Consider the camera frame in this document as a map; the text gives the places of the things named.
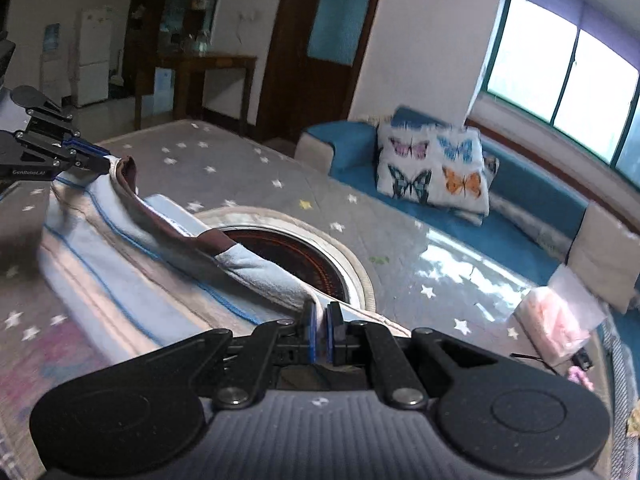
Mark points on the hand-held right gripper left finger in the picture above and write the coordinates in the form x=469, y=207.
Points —
x=311, y=332

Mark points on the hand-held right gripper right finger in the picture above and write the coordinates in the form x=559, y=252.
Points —
x=332, y=334

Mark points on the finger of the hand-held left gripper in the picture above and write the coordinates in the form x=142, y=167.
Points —
x=45, y=110
x=85, y=164

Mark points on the blue beige striped garment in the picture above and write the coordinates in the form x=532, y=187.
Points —
x=125, y=260

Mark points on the white refrigerator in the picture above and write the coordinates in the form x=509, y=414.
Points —
x=94, y=57

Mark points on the round cream-rimmed table burner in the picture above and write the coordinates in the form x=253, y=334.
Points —
x=300, y=255

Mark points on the blue white carton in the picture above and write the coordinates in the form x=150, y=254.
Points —
x=163, y=90

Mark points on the dark wooden cabinet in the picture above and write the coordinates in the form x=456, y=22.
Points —
x=160, y=15

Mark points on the grey star-patterned table cover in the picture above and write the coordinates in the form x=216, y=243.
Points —
x=280, y=180

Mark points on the wooden side table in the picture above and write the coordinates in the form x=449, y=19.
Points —
x=210, y=62

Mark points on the glass jars on side table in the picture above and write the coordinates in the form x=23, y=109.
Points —
x=195, y=42

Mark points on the butterfly print pillow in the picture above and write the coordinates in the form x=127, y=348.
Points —
x=432, y=170

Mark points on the clear plastic bag pink contents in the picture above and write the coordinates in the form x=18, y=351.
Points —
x=555, y=315

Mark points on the blue sofa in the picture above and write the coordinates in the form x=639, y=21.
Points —
x=525, y=200

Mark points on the dark wooden door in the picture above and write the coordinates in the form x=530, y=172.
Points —
x=320, y=50

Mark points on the beige cushion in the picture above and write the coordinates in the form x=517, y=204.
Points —
x=607, y=255

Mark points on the grey striped cloth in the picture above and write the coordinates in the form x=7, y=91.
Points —
x=622, y=385

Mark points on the green-framed window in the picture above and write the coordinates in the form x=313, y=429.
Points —
x=565, y=70

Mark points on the purple roller blind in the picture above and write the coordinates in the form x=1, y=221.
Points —
x=575, y=0

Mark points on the white wall socket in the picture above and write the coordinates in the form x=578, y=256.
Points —
x=250, y=16

